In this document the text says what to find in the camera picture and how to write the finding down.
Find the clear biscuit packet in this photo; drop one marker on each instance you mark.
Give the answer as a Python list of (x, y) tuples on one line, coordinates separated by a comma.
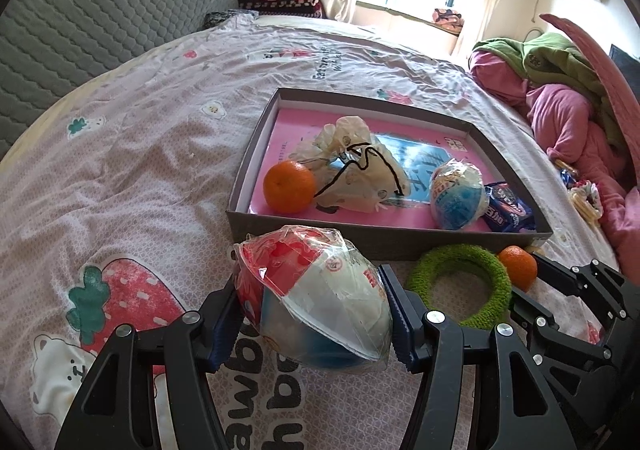
[(582, 210)]

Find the dark patterned folded blanket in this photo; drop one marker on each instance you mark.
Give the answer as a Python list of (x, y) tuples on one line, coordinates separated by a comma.
[(280, 3)]

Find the orange mandarin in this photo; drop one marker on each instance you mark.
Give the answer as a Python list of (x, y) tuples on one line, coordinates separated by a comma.
[(290, 187), (517, 267)]

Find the patterned cushion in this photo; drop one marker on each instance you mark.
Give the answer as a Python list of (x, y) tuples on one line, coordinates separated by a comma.
[(448, 20)]

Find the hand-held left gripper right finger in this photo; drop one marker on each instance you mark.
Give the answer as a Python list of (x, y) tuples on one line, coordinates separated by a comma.
[(400, 325)]

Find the bagged white and blue egg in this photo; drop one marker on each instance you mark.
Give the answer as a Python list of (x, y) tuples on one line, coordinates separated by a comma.
[(325, 300)]

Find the black screen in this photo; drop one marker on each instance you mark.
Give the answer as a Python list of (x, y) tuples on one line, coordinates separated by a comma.
[(627, 70)]

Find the blue cookie packet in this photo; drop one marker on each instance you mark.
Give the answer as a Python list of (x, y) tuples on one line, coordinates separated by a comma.
[(510, 212)]

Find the grey cardboard box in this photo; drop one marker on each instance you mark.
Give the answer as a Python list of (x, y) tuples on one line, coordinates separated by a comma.
[(400, 242)]

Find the blue patterned cloth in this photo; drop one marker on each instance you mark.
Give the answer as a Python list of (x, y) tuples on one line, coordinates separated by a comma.
[(225, 19)]

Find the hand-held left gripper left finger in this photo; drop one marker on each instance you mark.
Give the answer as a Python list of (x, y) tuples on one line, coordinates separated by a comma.
[(220, 345)]

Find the grey quilted headboard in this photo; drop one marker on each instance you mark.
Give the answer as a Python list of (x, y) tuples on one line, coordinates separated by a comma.
[(100, 5)]

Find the green garment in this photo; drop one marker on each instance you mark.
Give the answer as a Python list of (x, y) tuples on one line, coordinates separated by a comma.
[(550, 55)]

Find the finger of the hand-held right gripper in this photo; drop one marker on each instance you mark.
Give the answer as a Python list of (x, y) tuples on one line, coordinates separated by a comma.
[(555, 275), (530, 315)]

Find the orange and blue toy egg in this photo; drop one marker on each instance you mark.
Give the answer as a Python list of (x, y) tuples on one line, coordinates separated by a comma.
[(457, 200)]

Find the white floral cloth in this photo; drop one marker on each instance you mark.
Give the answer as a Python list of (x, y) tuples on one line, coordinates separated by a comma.
[(595, 192)]

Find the pink duvet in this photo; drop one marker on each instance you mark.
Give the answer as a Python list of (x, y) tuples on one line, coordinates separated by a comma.
[(565, 120)]

